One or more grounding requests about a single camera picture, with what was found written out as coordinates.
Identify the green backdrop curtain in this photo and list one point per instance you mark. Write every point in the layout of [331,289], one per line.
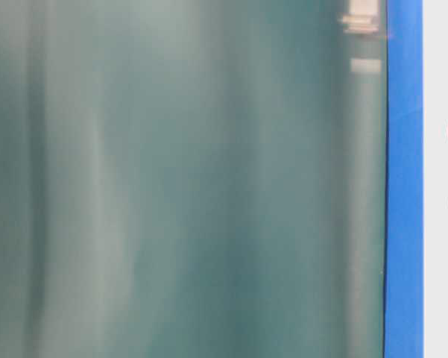
[192,178]

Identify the large white foam board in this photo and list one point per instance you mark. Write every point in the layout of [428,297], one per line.
[435,170]

